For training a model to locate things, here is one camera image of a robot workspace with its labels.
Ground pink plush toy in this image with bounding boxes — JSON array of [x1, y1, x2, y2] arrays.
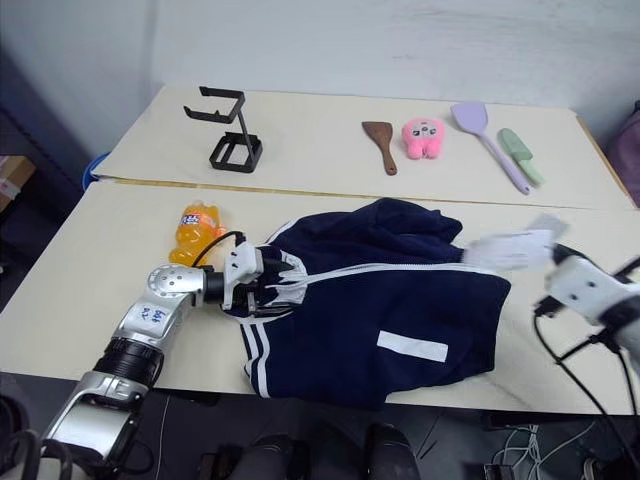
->
[[401, 117, 448, 162]]

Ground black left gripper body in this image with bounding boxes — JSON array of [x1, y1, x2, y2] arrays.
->
[[232, 255, 275, 317]]

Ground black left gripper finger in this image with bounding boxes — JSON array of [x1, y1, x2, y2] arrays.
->
[[269, 254, 303, 284], [248, 291, 294, 320]]

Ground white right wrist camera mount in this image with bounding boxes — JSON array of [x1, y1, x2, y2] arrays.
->
[[543, 251, 627, 327]]

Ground brown cardboard box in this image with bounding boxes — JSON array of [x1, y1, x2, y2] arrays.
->
[[0, 155, 38, 212]]

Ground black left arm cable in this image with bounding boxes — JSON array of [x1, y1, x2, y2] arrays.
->
[[191, 229, 248, 269]]

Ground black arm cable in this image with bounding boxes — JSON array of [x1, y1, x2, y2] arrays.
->
[[531, 294, 640, 480], [191, 229, 248, 269]]

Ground purple silicone spatula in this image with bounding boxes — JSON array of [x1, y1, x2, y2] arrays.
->
[[449, 101, 533, 196]]

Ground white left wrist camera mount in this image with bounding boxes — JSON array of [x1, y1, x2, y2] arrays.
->
[[221, 241, 265, 310]]

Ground orange soda bottle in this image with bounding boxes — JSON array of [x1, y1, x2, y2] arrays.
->
[[168, 199, 229, 266]]

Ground green plastic knife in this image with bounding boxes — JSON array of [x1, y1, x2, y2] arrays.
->
[[495, 127, 545, 189]]

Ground navy blue white-striped jacket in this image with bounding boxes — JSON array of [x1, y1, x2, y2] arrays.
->
[[238, 197, 572, 413]]

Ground white floor cables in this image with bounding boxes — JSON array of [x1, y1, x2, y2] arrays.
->
[[492, 422, 601, 480]]

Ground dark rounded shape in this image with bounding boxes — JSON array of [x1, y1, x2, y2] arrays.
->
[[239, 433, 314, 480], [365, 422, 422, 480]]

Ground brown wooden spatula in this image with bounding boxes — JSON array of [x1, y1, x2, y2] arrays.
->
[[361, 121, 400, 177]]

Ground blue bucket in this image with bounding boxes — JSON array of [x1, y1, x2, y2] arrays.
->
[[81, 152, 110, 187]]

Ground black metal stand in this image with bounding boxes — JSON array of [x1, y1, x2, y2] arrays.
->
[[183, 85, 264, 174]]

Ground purple bag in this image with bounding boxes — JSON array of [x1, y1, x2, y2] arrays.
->
[[606, 99, 640, 209]]

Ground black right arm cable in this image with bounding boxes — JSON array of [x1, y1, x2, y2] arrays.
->
[[531, 294, 640, 480]]

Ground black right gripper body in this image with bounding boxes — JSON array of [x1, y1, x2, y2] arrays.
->
[[549, 243, 583, 266]]

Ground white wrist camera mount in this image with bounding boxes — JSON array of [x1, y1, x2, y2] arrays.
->
[[221, 241, 265, 310], [543, 251, 627, 327]]

